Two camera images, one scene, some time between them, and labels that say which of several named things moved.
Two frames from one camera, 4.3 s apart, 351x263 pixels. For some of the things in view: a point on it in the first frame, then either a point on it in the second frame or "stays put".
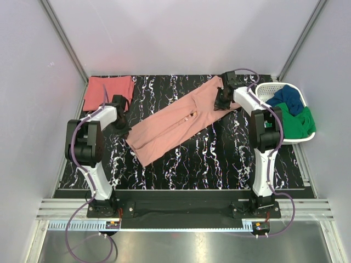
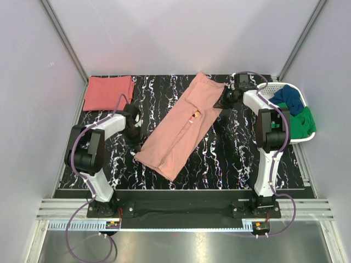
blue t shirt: [290, 97] stays put
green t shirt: [295, 126] stays put
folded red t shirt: [113, 85] stays put
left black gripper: [125, 130] → [135, 144]
